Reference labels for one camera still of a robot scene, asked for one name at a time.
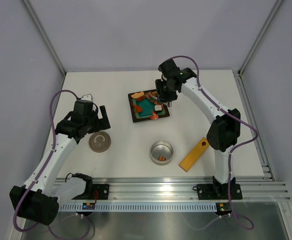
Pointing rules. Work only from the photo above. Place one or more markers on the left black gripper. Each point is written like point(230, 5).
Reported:
point(101, 124)

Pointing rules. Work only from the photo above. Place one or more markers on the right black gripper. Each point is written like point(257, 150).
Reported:
point(159, 84)

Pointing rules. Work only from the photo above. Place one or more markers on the large brown meat piece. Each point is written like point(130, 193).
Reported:
point(149, 95)

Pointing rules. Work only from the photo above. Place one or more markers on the round grey tin lid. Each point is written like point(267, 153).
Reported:
point(99, 142)

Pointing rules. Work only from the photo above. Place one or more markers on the small brown meat piece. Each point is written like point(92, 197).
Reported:
point(161, 158)

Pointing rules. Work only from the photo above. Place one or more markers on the metal serving tongs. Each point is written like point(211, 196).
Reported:
point(160, 101)

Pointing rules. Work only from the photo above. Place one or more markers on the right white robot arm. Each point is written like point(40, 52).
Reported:
point(169, 69)

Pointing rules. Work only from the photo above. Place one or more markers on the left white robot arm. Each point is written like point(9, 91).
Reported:
point(37, 199)

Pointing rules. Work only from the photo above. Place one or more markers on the round metal lunch tin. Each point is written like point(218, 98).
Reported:
point(161, 149)

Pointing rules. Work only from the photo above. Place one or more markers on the white tofu cube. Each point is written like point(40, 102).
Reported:
point(158, 108)

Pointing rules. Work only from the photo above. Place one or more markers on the black square plate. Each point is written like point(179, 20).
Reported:
point(147, 106)

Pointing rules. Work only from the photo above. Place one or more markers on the orange toy shrimp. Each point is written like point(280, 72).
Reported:
point(154, 116)

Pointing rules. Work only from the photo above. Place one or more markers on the orange flat food slice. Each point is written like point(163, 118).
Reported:
point(137, 95)

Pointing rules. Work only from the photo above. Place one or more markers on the red crab claw food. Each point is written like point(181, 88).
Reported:
point(137, 108)

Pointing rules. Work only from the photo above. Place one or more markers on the yellow wooden block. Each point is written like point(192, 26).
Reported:
point(187, 163)

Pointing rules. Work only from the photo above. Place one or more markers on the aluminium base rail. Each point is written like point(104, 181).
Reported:
point(180, 189)

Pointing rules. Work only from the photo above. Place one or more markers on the right aluminium frame post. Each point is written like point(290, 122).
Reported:
point(260, 36)

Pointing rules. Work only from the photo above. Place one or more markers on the aluminium frame post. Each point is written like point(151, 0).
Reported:
point(43, 35)
point(260, 36)

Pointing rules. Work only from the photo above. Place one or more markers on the slotted white cable duct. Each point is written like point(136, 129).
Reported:
point(147, 207)

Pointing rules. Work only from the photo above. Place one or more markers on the left aluminium frame post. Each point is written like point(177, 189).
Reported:
point(43, 35)

